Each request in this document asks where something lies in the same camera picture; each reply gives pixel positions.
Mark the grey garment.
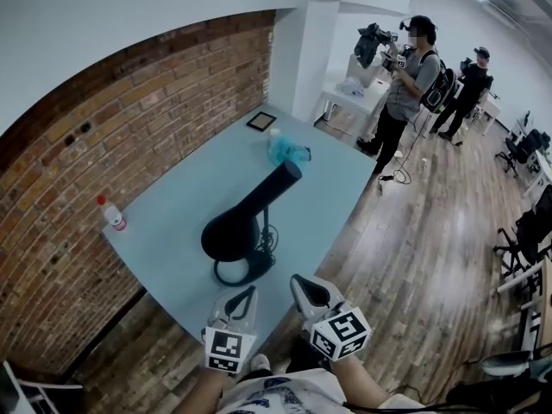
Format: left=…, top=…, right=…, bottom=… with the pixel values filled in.
left=354, top=22, right=392, bottom=70

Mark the white oval dish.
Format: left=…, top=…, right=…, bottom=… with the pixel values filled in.
left=480, top=350, right=534, bottom=377

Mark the black mesh office chair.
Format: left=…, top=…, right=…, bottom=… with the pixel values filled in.
left=495, top=196, right=552, bottom=278

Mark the person's left forearm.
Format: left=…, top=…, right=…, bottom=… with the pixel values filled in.
left=172, top=367, right=237, bottom=414

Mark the small white table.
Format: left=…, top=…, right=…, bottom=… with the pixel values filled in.
left=471, top=97, right=503, bottom=137

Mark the grey box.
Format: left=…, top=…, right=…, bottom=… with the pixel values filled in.
left=346, top=53, right=392, bottom=88

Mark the person's left shoe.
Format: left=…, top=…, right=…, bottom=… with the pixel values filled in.
left=249, top=353, right=272, bottom=375

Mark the person's right leg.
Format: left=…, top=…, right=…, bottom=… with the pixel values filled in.
left=285, top=341, right=323, bottom=373

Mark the light crumpled cloth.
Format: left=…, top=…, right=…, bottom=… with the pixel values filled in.
left=336, top=76, right=366, bottom=98

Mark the black desk lamp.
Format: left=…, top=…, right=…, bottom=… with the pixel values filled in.
left=200, top=160, right=302, bottom=287

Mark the small black picture frame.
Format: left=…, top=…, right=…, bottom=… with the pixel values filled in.
left=246, top=110, right=278, bottom=133

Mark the person's white printed shirt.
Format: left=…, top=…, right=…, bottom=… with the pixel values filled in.
left=215, top=367, right=427, bottom=414

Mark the black floor cable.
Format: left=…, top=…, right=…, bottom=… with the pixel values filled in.
left=378, top=144, right=427, bottom=187

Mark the white folding chair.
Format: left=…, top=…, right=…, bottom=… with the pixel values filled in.
left=0, top=359, right=84, bottom=414

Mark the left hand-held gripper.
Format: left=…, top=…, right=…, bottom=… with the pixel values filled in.
left=204, top=285, right=259, bottom=375

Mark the person's right forearm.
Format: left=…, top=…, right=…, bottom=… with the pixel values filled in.
left=331, top=354, right=403, bottom=410

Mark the clear water bottle red cap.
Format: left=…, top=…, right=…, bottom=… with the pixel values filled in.
left=96, top=193, right=129, bottom=234

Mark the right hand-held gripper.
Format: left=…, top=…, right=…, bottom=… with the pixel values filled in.
left=289, top=273, right=373, bottom=363

